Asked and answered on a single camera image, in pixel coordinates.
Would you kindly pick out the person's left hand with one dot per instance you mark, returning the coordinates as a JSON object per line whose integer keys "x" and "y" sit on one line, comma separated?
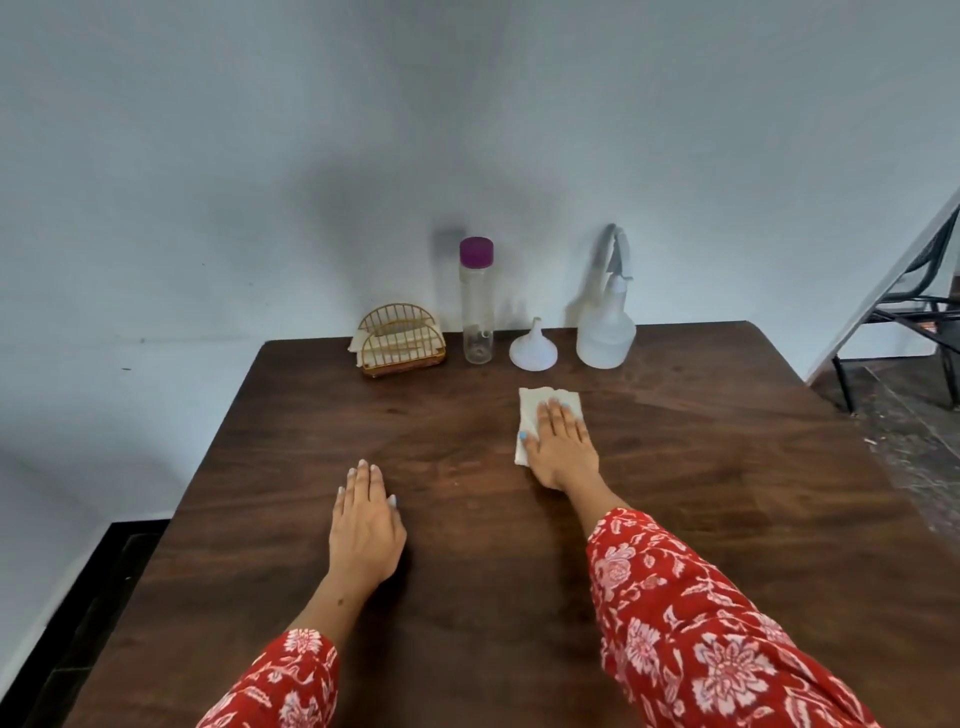
{"x": 365, "y": 536}

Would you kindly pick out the person's right hand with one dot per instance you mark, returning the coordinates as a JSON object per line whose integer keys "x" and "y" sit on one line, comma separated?
{"x": 562, "y": 457}

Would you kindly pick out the person's left middle finger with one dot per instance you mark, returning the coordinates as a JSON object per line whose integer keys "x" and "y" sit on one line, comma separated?
{"x": 364, "y": 484}

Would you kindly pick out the person's right little finger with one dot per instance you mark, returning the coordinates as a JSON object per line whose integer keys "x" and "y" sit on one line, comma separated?
{"x": 582, "y": 435}

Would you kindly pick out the person's right thumb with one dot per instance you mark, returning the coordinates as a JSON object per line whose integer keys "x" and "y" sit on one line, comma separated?
{"x": 529, "y": 448}

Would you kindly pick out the person's left little finger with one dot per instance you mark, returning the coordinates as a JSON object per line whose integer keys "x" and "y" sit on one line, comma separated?
{"x": 340, "y": 506}

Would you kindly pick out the person's right middle finger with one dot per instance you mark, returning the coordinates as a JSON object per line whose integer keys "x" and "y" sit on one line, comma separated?
{"x": 557, "y": 418}

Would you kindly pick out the person's left thumb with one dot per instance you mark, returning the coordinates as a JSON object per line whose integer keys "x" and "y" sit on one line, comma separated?
{"x": 394, "y": 516}

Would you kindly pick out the white paper tissue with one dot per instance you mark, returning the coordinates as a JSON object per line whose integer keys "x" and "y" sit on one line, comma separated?
{"x": 531, "y": 409}

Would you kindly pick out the person's left forearm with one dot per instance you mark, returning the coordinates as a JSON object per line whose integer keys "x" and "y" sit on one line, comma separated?
{"x": 300, "y": 667}

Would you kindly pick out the person's right forearm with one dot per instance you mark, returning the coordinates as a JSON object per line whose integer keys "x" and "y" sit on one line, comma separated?
{"x": 675, "y": 622}

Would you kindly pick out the white plastic funnel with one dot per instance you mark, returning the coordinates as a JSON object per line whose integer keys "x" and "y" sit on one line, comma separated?
{"x": 533, "y": 354}

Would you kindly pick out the translucent white spray bottle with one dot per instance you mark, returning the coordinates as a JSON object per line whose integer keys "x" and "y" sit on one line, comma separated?
{"x": 604, "y": 334}

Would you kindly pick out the clear bottle with purple cap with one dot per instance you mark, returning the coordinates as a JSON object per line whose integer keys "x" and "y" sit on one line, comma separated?
{"x": 477, "y": 315}

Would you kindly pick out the white napkins in holder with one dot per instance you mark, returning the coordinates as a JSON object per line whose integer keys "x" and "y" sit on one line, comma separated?
{"x": 353, "y": 345}

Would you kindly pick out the black metal chair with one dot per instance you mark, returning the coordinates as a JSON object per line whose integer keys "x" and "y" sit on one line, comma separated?
{"x": 911, "y": 311}

